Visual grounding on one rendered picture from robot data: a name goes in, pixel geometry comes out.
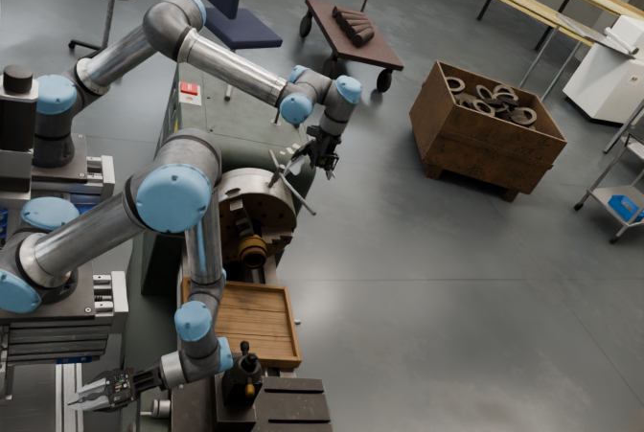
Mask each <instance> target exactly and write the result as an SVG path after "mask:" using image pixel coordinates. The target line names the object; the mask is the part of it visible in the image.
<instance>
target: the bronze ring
mask: <svg viewBox="0 0 644 432"><path fill-rule="evenodd" d="M266 247H267V246H266V242H265V240H264V239H262V238H260V237H259V236H258V235H255V234H254V237H248V238H245V239H242V240H241V241H240V242H239V244H238V252H239V254H240V258H241V262H242V265H243V266H244V267H245V268H248V269H258V268H260V267H262V266H263V265H264V264H265V262H266Z"/></svg>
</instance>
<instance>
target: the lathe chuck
mask: <svg viewBox="0 0 644 432"><path fill-rule="evenodd" d="M270 181H271V178H269V177H266V176H263V175H257V174H244V175H238V176H234V177H230V178H228V179H225V180H223V181H221V183H220V185H219V186H218V210H219V226H220V241H221V247H223V246H224V245H225V244H226V243H227V242H228V241H229V240H230V239H232V238H233V237H234V236H235V235H236V234H237V231H236V227H237V225H236V220H235V219H234V217H233V215H232V213H231V209H230V201H229V199H228V196H227V193H230V192H233V191H235V190H241V191H240V192H239V193H240V196H241V199H242V201H243V204H244V206H245V208H246V210H247V212H248V213H249V215H250V217H251V218H254V219H251V220H252V224H253V231H254V234H255V235H258V226H259V223H260V222H261V223H262V224H263V226H275V227H289V228H297V218H296V214H295V210H294V206H293V202H292V198H291V195H290V193H289V192H288V190H287V189H286V188H285V187H284V186H283V185H282V184H281V183H279V182H278V181H277V183H274V185H273V186H274V190H271V189H269V188H268V187H267V186H266V185H265V183H269V182H270ZM286 246H287V244H280V243H279V246H278V248H272V247H271V248H270V251H269V252H266V257H267V258H268V257H271V256H273V255H275V254H276V253H278V252H280V251H281V250H282V249H284V248H285V247H286Z"/></svg>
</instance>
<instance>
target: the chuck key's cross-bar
mask: <svg viewBox="0 0 644 432"><path fill-rule="evenodd" d="M268 152H269V155H270V157H271V159H272V161H273V163H274V165H275V167H276V169H278V167H279V164H278V162H277V160H276V158H275V156H274V154H273V152H272V150H271V149H270V150H269V151H268ZM279 175H280V177H281V179H282V181H283V183H284V184H285V185H286V186H287V187H288V188H289V190H290V191H291V192H292V193H293V194H294V195H295V196H296V197H297V198H298V199H299V200H300V202H301V203H302V204H303V205H304V206H305V207H306V208H307V209H308V210H309V211H310V213H311V214H312V215H313V216H315V215H316V212H315V211H314V209H313V208H312V207H311V206H310V205H309V204H308V203H307V202H306V201H305V200H304V199H303V197H302V196H301V195H300V194H299V193H298V192H296V191H295V190H294V189H293V188H292V187H291V185H290V184H289V183H288V182H287V181H286V179H285V177H284V175H283V173H282V172H279Z"/></svg>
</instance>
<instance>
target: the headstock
mask: <svg viewBox="0 0 644 432"><path fill-rule="evenodd" d="M181 81H183V82H187V83H191V84H195V85H197V86H200V97H201V105H196V104H191V103H186V102H180V103H179V104H178V84H179V82H181ZM226 88H227V83H226V82H224V81H222V80H219V79H217V78H215V77H213V76H211V75H209V74H207V73H205V72H203V71H201V70H199V69H197V68H195V67H194V66H193V65H191V64H189V63H187V62H183V63H180V64H179V63H177V65H176V69H175V73H174V77H173V81H172V89H171V93H170V96H169V100H168V104H167V109H166V113H165V117H164V121H163V124H162V128H161V133H160V137H159V150H160V148H161V147H162V145H163V143H164V141H165V140H166V139H167V138H168V137H169V136H170V135H172V134H173V133H175V132H176V131H178V130H180V129H185V128H196V129H199V130H202V131H204V132H206V133H208V134H209V135H211V136H212V137H213V138H214V139H215V140H216V141H217V143H218V145H219V148H220V151H221V174H224V173H226V172H228V171H233V170H237V169H245V168H253V169H261V170H265V171H270V172H272V173H274V172H275V171H276V170H277V169H276V167H275V165H274V163H273V161H272V159H271V157H270V155H269V152H268V151H269V150H270V149H271V150H272V152H273V154H274V156H275V158H276V160H277V162H278V164H279V166H280V165H284V166H285V167H287V165H288V162H289V161H290V158H291V157H292V155H293V154H294V153H289V152H288V150H287V148H291V149H292V151H293V152H295V151H296V150H297V149H298V148H295V147H293V145H294V144H296V145H298V146H300V147H301V146H303V145H305V144H306V143H307V142H308V141H309V137H308V134H306V132H307V131H306V128H305V124H304V123H301V124H300V126H299V127H298V128H296V127H294V125H293V124H290V123H288V122H286V121H285V119H284V118H283V117H282V115H281V113H280V116H279V119H278V121H279V122H280V123H281V124H280V125H274V124H273V123H272V122H271V120H275V117H276V113H277V110H278V109H277V108H275V107H273V106H271V105H269V104H267V103H265V102H262V101H260V100H258V99H256V98H254V97H252V96H250V95H248V94H246V93H244V92H243V91H241V90H240V89H238V88H236V87H234V86H233V90H232V94H231V99H230V101H226V100H225V99H224V97H225V92H226ZM281 151H282V152H284V153H285V154H282V153H280V152H281ZM306 157H307V162H306V163H305V164H303V165H302V167H301V171H300V173H299V174H297V175H294V174H293V173H292V172H290V173H289V174H288V175H287V176H285V179H286V181H287V182H288V183H289V184H290V185H291V187H292V188H293V189H294V190H295V191H296V192H298V193H299V194H300V195H301V196H302V197H303V199H304V200H305V199H306V197H307V194H308V192H309V190H310V188H311V184H312V182H313V180H314V177H315V174H316V167H313V169H311V166H310V162H311V160H310V157H309V156H308V154H307V155H306ZM290 193H291V197H292V202H293V206H294V210H295V209H296V210H295V214H296V218H297V217H298V215H299V212H300V210H301V208H302V206H303V204H302V203H301V202H300V200H299V199H298V198H297V197H296V196H295V195H294V194H293V193H292V192H290ZM298 201H299V202H298ZM295 203H296V204H295ZM297 208H298V209H297ZM296 211H297V212H296Z"/></svg>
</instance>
